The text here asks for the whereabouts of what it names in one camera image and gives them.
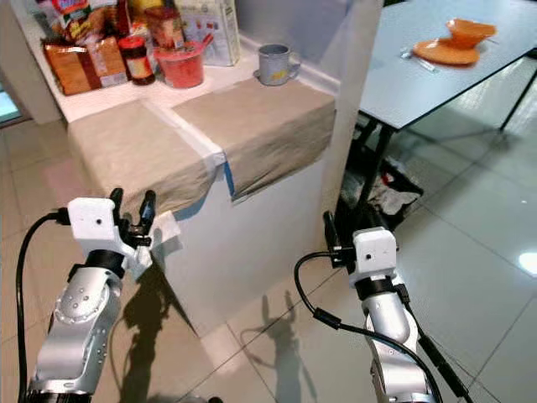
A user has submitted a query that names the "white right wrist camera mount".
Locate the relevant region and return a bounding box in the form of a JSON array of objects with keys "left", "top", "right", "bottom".
[{"left": 351, "top": 227, "right": 398, "bottom": 285}]

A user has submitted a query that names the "grey ceramic mug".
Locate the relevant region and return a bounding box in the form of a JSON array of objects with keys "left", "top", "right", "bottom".
[{"left": 258, "top": 44, "right": 301, "bottom": 86}]

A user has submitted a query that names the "orange plastic bowl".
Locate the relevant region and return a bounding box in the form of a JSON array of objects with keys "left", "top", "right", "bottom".
[{"left": 446, "top": 18, "right": 498, "bottom": 50}]

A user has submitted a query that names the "white raised bar counter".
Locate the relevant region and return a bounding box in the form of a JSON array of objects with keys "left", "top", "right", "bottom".
[{"left": 319, "top": 0, "right": 385, "bottom": 244}]

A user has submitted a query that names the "orange plastic plate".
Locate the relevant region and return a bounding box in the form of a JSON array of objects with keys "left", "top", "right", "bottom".
[{"left": 413, "top": 38, "right": 481, "bottom": 66}]

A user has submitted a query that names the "brown glass jar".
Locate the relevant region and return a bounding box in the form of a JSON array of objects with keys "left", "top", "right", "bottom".
[{"left": 144, "top": 7, "right": 184, "bottom": 51}]

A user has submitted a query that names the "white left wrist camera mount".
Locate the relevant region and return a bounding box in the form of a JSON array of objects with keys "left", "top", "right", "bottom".
[{"left": 69, "top": 198, "right": 131, "bottom": 270}]

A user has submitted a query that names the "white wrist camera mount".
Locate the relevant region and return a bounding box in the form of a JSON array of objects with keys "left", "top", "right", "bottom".
[
  {"left": 351, "top": 227, "right": 398, "bottom": 285},
  {"left": 69, "top": 198, "right": 131, "bottom": 270}
]

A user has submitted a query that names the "brown food packet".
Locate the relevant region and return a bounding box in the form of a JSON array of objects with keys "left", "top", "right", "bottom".
[{"left": 44, "top": 38, "right": 127, "bottom": 96}]

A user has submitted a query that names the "dark sauce jar red lid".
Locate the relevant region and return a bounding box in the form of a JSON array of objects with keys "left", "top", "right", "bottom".
[{"left": 119, "top": 35, "right": 157, "bottom": 86}]

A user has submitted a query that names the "blue tape strip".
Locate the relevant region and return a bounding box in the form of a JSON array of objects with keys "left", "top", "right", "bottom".
[{"left": 222, "top": 161, "right": 236, "bottom": 198}]

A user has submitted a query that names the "black laundry bag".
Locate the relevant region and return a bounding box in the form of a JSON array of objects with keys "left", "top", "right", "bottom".
[{"left": 336, "top": 160, "right": 425, "bottom": 232}]

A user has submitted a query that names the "colourful snack bag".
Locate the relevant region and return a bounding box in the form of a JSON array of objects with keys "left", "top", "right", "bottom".
[{"left": 46, "top": 0, "right": 123, "bottom": 44}]

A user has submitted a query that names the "white low counter cabinet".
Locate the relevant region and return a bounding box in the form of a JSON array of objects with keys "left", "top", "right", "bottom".
[{"left": 0, "top": 0, "right": 341, "bottom": 337}]

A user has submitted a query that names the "white printed carton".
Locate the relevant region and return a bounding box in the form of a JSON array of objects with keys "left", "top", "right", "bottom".
[{"left": 176, "top": 0, "right": 240, "bottom": 66}]

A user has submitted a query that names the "black metal table leg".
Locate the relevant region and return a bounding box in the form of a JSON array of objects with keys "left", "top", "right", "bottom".
[{"left": 352, "top": 118, "right": 387, "bottom": 211}]

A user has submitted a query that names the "white crumpled cloth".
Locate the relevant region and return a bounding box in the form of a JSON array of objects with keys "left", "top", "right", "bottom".
[{"left": 369, "top": 185, "right": 422, "bottom": 217}]

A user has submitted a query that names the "beige woven place mat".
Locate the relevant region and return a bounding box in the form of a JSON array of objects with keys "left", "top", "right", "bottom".
[
  {"left": 172, "top": 77, "right": 336, "bottom": 201},
  {"left": 67, "top": 101, "right": 223, "bottom": 217}
]

